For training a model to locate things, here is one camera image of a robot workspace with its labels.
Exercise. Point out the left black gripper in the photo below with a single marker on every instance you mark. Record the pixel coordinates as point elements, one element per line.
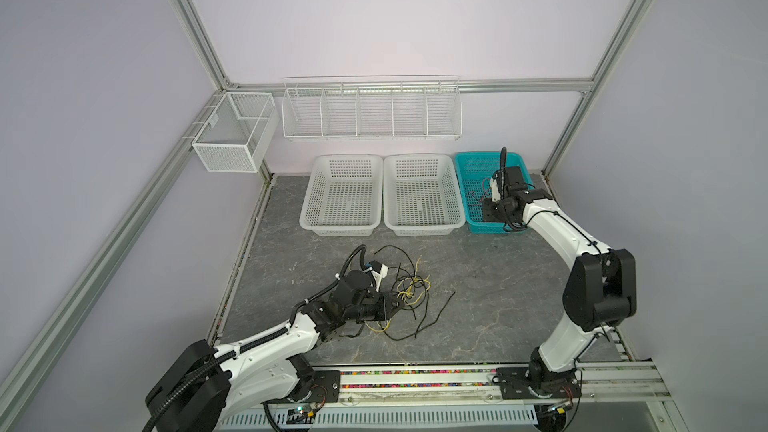
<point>384,311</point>

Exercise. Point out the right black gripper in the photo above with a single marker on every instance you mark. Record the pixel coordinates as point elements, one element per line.
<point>488,203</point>

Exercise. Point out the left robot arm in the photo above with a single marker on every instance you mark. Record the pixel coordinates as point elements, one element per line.
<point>207,383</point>

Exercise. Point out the teal plastic basket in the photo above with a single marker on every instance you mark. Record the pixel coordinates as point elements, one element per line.
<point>474,171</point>

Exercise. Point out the middle white plastic basket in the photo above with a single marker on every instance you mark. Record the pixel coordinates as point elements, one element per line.
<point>421,195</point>

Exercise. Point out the white plastic basket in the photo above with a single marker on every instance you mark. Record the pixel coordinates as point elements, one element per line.
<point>344,196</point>
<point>421,195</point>

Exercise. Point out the left white plastic basket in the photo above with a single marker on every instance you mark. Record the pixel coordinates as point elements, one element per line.
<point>344,196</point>

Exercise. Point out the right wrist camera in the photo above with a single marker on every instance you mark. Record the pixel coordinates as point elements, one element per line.
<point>496,189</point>

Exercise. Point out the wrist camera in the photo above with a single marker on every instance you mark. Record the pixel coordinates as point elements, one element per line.
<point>378,272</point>
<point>496,189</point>

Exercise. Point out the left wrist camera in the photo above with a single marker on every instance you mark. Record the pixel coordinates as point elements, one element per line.
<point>378,272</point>

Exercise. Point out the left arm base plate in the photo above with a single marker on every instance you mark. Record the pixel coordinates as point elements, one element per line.
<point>320,386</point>

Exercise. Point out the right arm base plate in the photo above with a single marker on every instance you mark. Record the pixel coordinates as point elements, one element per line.
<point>518,382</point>

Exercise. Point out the white slotted cable duct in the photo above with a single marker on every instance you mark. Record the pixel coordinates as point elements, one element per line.
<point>370,418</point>

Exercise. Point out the long white wire rack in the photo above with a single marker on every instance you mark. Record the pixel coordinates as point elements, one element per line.
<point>388,107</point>

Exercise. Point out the white mesh wall box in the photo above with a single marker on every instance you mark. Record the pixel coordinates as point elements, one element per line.
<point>237,132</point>

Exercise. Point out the front aluminium rail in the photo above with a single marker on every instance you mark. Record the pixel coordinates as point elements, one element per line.
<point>442,384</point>

